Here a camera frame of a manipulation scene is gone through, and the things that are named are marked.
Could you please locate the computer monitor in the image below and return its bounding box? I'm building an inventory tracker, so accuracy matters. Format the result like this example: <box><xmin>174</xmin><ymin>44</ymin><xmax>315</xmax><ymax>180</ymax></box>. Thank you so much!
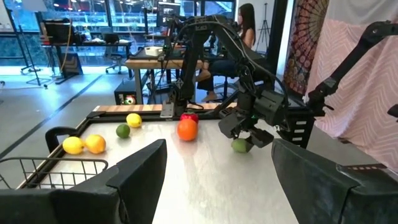
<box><xmin>157</xmin><ymin>1</ymin><xmax>182</xmax><ymax>27</ymax></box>

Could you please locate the black vented box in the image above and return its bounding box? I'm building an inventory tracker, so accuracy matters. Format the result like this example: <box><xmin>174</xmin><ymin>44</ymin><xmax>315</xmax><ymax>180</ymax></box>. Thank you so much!
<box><xmin>279</xmin><ymin>107</ymin><xmax>315</xmax><ymax>149</ymax></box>

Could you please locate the wooden desk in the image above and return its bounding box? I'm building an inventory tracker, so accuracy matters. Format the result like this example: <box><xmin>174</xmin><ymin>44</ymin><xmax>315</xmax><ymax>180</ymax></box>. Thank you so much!
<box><xmin>125</xmin><ymin>58</ymin><xmax>203</xmax><ymax>105</ymax></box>

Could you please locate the black light stand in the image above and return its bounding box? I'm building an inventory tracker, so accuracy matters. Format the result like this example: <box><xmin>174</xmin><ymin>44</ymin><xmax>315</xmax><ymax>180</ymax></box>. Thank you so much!
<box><xmin>6</xmin><ymin>9</ymin><xmax>52</xmax><ymax>88</ymax></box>

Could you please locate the black computer tower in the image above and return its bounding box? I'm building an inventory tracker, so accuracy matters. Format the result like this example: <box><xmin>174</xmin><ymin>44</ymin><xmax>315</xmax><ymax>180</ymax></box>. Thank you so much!
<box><xmin>114</xmin><ymin>81</ymin><xmax>137</xmax><ymax>106</ymax></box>

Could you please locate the person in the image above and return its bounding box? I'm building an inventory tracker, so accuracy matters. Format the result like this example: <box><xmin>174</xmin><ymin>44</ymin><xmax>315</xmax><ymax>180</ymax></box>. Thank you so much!
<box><xmin>195</xmin><ymin>2</ymin><xmax>257</xmax><ymax>103</ymax></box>

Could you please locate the black wire basket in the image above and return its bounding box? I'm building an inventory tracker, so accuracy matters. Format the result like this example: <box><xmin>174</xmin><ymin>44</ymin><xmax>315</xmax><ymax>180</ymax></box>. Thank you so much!
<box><xmin>0</xmin><ymin>157</ymin><xmax>109</xmax><ymax>190</ymax></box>

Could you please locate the orange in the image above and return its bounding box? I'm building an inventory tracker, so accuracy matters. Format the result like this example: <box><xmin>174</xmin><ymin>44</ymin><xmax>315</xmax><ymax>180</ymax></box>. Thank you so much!
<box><xmin>177</xmin><ymin>118</ymin><xmax>199</xmax><ymax>142</ymax></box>

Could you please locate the yellow-orange lemon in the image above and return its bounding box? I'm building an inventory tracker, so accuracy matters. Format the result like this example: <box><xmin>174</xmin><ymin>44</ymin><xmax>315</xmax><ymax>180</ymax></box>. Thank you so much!
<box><xmin>85</xmin><ymin>134</ymin><xmax>107</xmax><ymax>155</ymax></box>

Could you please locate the white box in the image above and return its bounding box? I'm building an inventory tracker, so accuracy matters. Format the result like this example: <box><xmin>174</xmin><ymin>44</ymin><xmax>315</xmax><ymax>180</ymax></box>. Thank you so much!
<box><xmin>144</xmin><ymin>46</ymin><xmax>164</xmax><ymax>57</ymax></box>

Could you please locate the green lime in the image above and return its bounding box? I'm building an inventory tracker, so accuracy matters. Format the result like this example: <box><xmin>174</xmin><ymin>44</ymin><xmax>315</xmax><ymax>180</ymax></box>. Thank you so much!
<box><xmin>231</xmin><ymin>138</ymin><xmax>254</xmax><ymax>154</ymax></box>
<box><xmin>116</xmin><ymin>123</ymin><xmax>131</xmax><ymax>139</ymax></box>

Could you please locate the pink patterned curtain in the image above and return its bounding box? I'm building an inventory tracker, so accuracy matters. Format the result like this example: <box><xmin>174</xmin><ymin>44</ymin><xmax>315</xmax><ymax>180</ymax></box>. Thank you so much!
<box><xmin>306</xmin><ymin>0</ymin><xmax>398</xmax><ymax>172</ymax></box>

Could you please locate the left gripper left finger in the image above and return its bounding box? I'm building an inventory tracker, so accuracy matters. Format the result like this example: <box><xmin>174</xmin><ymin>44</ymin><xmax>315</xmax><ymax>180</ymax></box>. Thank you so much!
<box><xmin>51</xmin><ymin>139</ymin><xmax>168</xmax><ymax>224</ymax></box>

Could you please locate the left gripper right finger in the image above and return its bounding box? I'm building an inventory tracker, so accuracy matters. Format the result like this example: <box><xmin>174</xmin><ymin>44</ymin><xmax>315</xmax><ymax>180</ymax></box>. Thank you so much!
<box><xmin>271</xmin><ymin>138</ymin><xmax>398</xmax><ymax>224</ymax></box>

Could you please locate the red apple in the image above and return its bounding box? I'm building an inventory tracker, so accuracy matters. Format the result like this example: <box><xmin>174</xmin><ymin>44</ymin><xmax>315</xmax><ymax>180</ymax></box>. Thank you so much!
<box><xmin>180</xmin><ymin>111</ymin><xmax>200</xmax><ymax>124</ymax></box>

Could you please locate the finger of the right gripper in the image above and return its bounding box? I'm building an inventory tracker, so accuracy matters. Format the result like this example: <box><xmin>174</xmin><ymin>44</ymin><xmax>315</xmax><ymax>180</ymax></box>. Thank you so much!
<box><xmin>218</xmin><ymin>108</ymin><xmax>249</xmax><ymax>139</ymax></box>
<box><xmin>248</xmin><ymin>126</ymin><xmax>275</xmax><ymax>149</ymax></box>

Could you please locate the yellow cable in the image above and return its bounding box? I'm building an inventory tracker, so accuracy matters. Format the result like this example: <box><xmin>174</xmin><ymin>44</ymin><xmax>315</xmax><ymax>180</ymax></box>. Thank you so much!
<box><xmin>60</xmin><ymin>18</ymin><xmax>73</xmax><ymax>73</ymax></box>

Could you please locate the office chair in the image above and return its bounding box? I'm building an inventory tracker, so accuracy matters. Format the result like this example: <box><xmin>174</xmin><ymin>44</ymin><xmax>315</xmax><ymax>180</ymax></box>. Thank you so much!
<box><xmin>104</xmin><ymin>32</ymin><xmax>124</xmax><ymax>75</ymax></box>

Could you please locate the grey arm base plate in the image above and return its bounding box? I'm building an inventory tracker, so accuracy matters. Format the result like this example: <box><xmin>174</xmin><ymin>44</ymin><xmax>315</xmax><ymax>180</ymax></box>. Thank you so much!
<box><xmin>160</xmin><ymin>101</ymin><xmax>175</xmax><ymax>118</ymax></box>

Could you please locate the yellow lemon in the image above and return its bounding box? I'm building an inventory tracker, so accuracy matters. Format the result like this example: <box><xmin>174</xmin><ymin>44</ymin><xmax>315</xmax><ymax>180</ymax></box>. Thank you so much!
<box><xmin>62</xmin><ymin>136</ymin><xmax>85</xmax><ymax>156</ymax></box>
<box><xmin>126</xmin><ymin>113</ymin><xmax>143</xmax><ymax>129</ymax></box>

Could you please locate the mandala tapestry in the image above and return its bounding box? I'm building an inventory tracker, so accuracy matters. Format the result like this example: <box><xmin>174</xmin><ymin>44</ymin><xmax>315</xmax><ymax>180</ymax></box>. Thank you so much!
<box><xmin>283</xmin><ymin>0</ymin><xmax>330</xmax><ymax>96</ymax></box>

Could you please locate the black curved bracket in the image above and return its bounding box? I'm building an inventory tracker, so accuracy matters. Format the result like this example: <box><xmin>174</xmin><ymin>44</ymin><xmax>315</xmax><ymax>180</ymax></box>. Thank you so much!
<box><xmin>45</xmin><ymin>126</ymin><xmax>78</xmax><ymax>153</ymax></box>

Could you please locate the black desk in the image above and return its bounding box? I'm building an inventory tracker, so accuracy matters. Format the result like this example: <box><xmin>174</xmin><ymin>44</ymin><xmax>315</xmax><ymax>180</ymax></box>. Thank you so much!
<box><xmin>42</xmin><ymin>39</ymin><xmax>133</xmax><ymax>78</ymax></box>

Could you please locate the black tripod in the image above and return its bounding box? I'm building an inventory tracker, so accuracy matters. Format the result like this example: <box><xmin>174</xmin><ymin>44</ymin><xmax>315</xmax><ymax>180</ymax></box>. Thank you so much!
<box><xmin>256</xmin><ymin>2</ymin><xmax>272</xmax><ymax>52</ymax></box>

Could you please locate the black pillar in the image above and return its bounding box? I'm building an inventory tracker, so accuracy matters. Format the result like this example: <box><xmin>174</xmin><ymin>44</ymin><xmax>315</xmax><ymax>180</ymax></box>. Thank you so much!
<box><xmin>269</xmin><ymin>0</ymin><xmax>290</xmax><ymax>75</ymax></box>

